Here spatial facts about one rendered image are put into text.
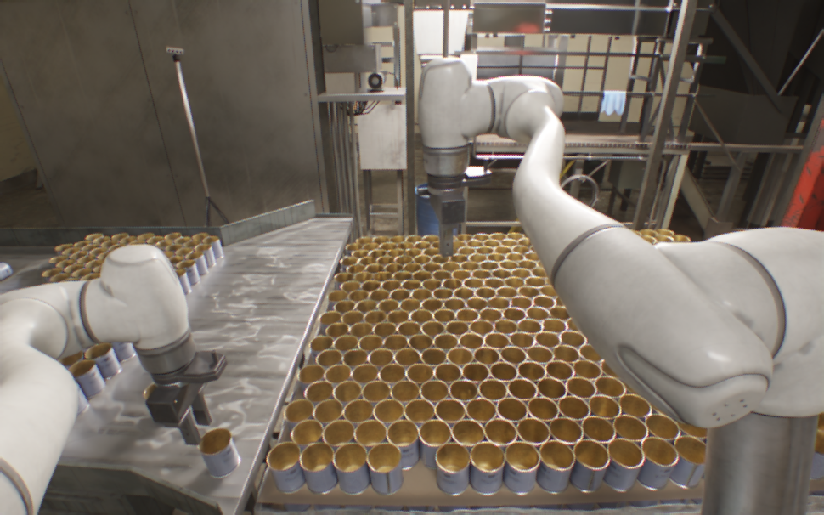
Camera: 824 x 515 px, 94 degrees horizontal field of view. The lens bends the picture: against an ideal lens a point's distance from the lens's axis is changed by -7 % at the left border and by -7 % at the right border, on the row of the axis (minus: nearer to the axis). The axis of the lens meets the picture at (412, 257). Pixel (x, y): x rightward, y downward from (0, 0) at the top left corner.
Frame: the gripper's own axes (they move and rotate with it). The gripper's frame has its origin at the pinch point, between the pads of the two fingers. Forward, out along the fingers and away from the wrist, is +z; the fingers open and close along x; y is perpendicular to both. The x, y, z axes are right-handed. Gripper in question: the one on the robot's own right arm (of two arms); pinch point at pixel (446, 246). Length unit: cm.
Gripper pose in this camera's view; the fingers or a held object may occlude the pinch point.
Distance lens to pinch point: 92.6
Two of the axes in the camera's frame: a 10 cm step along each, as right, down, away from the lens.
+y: -9.9, 1.1, -1.1
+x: 1.5, 4.6, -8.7
